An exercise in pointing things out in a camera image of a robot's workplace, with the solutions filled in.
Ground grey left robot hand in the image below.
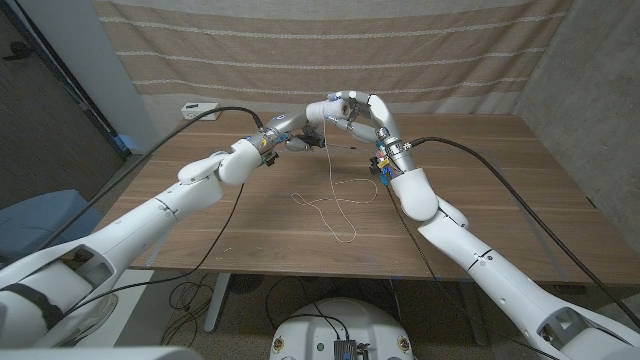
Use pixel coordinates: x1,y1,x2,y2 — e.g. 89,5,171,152
259,110,329,154

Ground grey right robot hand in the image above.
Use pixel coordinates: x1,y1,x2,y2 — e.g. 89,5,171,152
327,89,419,174

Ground white string spool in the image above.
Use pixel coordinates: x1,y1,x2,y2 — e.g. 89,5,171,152
304,98,351,126

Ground blue black handled screwdriver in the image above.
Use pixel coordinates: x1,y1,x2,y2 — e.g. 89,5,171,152
299,132,358,152

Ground white string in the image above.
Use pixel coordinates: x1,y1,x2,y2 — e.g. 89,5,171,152
290,117,380,245

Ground striped beige backdrop cloth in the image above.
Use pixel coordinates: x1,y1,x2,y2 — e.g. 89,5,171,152
91,0,576,116

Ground white power strip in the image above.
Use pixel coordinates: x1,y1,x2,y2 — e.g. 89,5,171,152
180,102,223,122

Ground grey table leg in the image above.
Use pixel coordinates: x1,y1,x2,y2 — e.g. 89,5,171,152
203,272,232,335
458,282,490,347

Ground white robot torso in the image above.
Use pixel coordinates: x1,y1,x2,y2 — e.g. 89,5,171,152
269,297,415,360

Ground dark door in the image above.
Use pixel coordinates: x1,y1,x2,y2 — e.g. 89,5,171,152
0,9,126,211

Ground blue upholstered seat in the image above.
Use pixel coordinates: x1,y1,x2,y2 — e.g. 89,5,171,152
0,188,104,271

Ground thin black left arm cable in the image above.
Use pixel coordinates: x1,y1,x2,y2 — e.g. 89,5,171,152
59,183,245,321

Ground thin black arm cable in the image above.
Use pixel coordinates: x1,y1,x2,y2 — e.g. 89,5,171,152
59,183,245,321
384,184,556,360

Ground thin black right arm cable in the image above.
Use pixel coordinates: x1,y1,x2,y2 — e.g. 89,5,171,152
384,184,556,360

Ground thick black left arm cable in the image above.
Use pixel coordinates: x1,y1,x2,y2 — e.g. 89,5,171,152
37,105,265,251

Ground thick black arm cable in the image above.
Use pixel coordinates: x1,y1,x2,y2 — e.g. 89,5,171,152
407,136,640,329
37,105,265,251

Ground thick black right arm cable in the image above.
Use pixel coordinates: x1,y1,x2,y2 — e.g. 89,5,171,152
407,136,640,329

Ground black door handle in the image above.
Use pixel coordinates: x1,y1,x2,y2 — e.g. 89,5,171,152
2,41,34,62

